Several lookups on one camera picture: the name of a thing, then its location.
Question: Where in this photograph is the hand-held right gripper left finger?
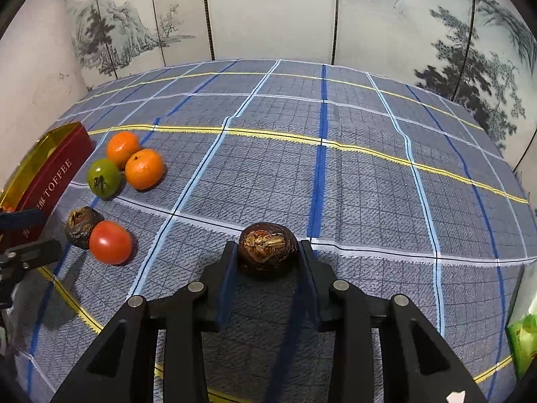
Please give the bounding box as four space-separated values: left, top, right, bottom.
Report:
50 241 240 403

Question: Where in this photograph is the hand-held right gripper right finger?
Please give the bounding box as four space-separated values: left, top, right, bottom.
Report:
298 239 489 403

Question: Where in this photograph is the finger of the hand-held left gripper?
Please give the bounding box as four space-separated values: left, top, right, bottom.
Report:
0 239 63 270
0 208 46 232

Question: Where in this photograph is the red tin box gold interior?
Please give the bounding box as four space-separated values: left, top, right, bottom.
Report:
0 122 95 253

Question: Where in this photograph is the dark brown water chestnut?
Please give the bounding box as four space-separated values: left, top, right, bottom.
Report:
238 222 299 278
65 207 105 250

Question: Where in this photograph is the red tomato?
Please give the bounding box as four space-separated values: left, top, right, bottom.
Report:
89 221 133 265

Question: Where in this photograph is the green tomato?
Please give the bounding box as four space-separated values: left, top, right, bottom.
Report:
87 159 122 199

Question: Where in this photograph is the orange mandarin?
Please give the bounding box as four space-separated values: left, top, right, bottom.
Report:
125 148 165 191
106 131 140 171

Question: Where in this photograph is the blue plaid tablecloth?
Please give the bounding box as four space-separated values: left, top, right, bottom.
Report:
8 59 531 403

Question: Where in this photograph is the green packet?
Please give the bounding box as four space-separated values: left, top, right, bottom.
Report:
505 302 537 380

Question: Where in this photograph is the painted landscape folding screen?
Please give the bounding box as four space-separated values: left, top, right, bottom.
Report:
63 0 537 173

